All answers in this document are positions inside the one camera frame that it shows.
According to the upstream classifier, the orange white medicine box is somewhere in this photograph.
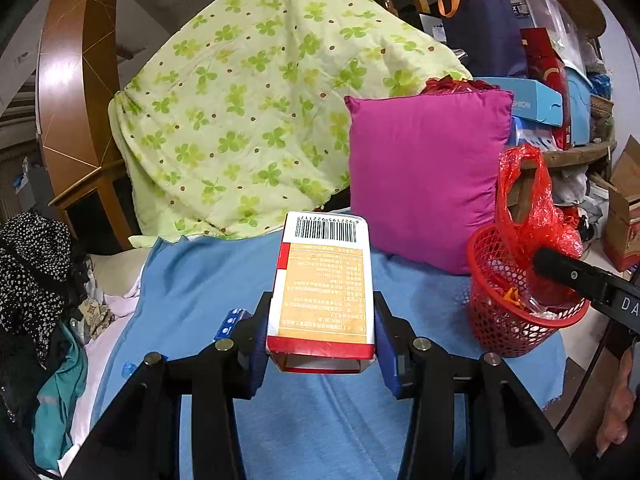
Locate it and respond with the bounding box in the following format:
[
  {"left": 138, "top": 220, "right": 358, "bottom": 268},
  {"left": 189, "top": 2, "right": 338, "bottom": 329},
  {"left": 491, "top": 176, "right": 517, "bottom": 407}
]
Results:
[{"left": 266, "top": 211, "right": 375, "bottom": 374}]

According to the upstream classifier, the orange wrapper bundle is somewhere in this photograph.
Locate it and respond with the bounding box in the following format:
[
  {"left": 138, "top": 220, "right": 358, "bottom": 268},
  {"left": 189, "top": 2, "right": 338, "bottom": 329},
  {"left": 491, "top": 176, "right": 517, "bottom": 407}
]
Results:
[{"left": 503, "top": 287, "right": 525, "bottom": 311}]

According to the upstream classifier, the person right hand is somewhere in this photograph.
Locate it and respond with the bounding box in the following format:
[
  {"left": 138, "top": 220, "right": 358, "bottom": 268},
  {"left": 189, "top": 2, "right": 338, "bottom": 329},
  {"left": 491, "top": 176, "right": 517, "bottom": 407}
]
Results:
[{"left": 596, "top": 349, "right": 636, "bottom": 458}]

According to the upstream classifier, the blue white medicine box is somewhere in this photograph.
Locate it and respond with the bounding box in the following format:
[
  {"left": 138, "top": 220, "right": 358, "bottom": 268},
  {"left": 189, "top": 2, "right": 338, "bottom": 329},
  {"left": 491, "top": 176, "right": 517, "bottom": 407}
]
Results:
[{"left": 214, "top": 309, "right": 252, "bottom": 342}]

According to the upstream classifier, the brown cardboard box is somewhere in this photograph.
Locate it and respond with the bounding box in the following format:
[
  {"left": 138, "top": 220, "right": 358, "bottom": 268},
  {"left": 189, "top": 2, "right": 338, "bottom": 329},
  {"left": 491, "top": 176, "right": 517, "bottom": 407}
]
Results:
[{"left": 603, "top": 136, "right": 640, "bottom": 272}]

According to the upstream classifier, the blue towel blanket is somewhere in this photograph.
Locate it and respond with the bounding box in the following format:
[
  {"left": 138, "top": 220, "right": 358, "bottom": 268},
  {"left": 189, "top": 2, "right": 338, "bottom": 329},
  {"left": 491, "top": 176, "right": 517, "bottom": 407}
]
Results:
[{"left": 67, "top": 233, "right": 576, "bottom": 479}]

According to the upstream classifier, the red plastic mesh basket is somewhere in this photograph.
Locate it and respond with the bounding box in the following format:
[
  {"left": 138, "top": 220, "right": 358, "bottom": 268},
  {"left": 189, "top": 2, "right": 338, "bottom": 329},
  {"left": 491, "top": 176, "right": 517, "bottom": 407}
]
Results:
[{"left": 466, "top": 224, "right": 589, "bottom": 358}]

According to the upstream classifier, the rough wooden bench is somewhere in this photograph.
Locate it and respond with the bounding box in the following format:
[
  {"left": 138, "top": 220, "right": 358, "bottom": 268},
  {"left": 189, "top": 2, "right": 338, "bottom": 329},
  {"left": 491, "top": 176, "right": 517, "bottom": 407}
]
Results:
[{"left": 506, "top": 140, "right": 617, "bottom": 223}]

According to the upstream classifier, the magenta pillow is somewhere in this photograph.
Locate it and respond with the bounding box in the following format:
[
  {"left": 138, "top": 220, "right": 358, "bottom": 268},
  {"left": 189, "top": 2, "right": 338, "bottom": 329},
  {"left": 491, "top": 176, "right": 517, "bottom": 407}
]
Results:
[{"left": 345, "top": 89, "right": 513, "bottom": 274}]

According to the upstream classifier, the teal jacket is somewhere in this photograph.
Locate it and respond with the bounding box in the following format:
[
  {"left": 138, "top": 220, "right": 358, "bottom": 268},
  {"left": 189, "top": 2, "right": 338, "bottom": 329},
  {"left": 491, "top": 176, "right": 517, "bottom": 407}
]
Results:
[{"left": 32, "top": 323, "right": 88, "bottom": 472}]

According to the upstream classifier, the light blue cardboard box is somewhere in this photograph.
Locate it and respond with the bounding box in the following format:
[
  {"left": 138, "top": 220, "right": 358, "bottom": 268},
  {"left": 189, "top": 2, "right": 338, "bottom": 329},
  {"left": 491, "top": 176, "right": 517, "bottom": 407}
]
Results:
[{"left": 480, "top": 77, "right": 564, "bottom": 127}]

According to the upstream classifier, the black white dotted garment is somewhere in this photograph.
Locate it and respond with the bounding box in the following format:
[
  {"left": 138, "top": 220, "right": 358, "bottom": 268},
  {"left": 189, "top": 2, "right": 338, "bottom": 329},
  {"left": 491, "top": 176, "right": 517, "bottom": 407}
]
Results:
[{"left": 1, "top": 211, "right": 87, "bottom": 364}]

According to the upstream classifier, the red shiny plastic bag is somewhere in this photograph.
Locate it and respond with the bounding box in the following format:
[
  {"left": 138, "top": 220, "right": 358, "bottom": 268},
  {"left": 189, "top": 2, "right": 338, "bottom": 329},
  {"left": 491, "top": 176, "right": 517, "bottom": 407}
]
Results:
[{"left": 421, "top": 75, "right": 500, "bottom": 96}]

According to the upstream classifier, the navy bag orange strap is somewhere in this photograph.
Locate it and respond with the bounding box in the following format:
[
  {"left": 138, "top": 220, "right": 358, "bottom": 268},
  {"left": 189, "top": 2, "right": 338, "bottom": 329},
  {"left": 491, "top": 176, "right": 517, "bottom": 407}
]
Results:
[{"left": 437, "top": 0, "right": 531, "bottom": 80}]

